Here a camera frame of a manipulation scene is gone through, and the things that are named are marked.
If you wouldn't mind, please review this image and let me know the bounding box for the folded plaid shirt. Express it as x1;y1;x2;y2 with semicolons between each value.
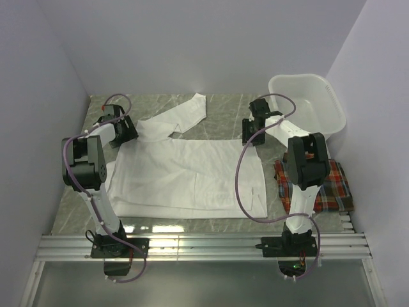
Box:
274;154;354;214

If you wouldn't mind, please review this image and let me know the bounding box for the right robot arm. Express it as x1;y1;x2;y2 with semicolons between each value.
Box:
235;94;330;256

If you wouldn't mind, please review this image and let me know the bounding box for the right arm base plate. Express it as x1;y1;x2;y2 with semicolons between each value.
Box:
255;237;318;258

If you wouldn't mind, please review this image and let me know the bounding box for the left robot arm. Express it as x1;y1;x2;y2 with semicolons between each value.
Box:
61;104;138;257

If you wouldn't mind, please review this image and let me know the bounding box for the white long sleeve shirt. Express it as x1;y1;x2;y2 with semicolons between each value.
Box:
106;94;268;219

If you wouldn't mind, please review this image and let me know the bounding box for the aluminium mounting rail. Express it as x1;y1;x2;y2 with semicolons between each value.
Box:
35;233;372;262

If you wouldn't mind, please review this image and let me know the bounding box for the white plastic basin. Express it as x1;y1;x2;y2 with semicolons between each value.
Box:
268;74;346;139

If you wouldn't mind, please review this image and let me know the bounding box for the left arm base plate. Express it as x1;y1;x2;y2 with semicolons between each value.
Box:
90;237;150;258

